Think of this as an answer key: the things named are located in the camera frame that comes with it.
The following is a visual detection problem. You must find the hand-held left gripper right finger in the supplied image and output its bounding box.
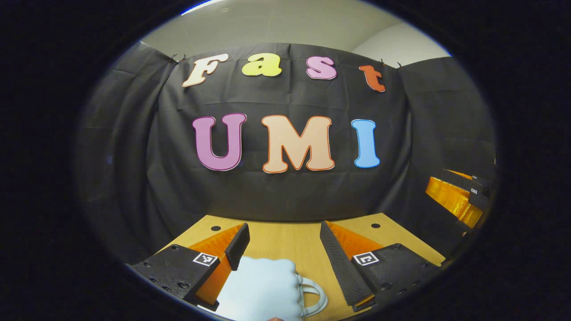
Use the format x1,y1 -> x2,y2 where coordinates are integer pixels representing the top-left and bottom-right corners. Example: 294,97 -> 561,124
320,221 -> 440,313

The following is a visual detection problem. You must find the black backdrop cloth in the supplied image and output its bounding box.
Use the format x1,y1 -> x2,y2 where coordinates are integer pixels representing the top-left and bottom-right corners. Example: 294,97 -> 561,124
75,42 -> 498,268

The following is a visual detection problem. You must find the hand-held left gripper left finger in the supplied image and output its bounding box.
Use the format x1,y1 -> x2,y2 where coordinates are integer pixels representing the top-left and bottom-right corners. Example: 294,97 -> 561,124
126,223 -> 251,313

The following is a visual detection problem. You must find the pale blue suitcase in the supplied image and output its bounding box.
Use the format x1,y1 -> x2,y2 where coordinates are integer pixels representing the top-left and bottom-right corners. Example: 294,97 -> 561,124
203,256 -> 329,321

